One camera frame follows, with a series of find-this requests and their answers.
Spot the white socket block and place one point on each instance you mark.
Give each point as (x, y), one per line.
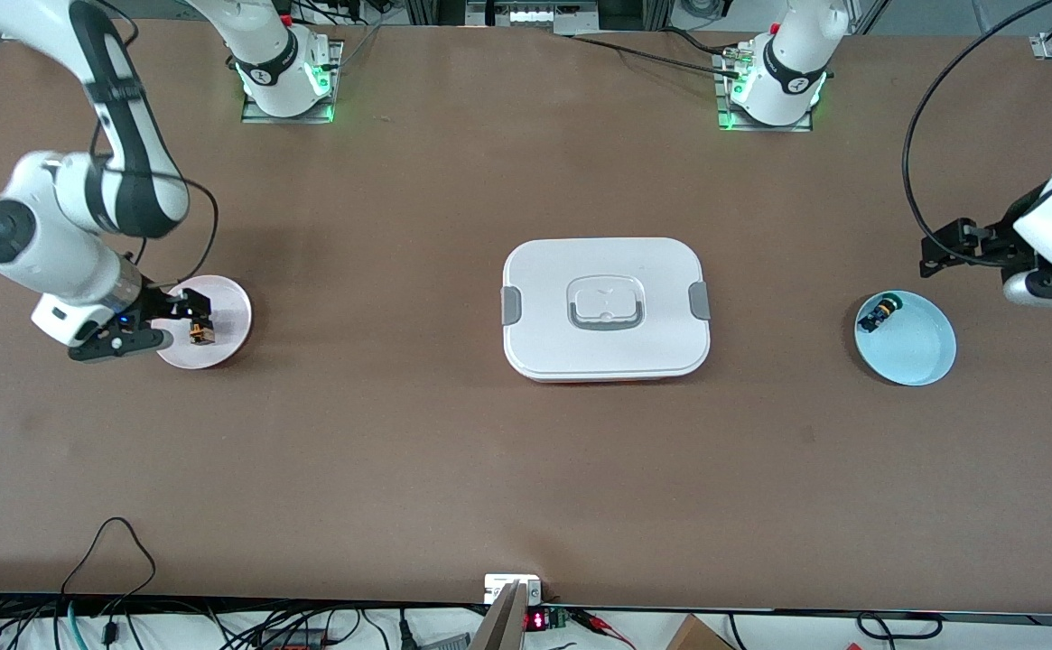
(498, 585)

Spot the light blue round plate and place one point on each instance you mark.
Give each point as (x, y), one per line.
(914, 352)

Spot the white lidded plastic box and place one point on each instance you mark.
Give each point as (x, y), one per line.
(598, 352)

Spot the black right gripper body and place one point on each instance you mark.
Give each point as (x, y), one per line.
(158, 305)

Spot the small black yellow component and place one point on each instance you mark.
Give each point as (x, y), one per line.
(879, 313)

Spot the white power strip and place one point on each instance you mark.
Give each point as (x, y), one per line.
(535, 13)

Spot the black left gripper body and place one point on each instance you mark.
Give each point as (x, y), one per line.
(993, 243)

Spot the pale pink round plate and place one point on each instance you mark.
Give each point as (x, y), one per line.
(228, 307)

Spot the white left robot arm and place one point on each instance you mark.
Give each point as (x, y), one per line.
(801, 23)

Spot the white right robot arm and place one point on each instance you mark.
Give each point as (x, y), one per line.
(47, 262)

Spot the red digit display module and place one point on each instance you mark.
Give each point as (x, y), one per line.
(536, 620)

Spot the red clip lead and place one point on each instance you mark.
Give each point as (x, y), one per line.
(593, 618)

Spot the orange black switch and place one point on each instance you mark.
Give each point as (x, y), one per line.
(202, 334)

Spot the brown cardboard box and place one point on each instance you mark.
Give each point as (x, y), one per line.
(693, 636)

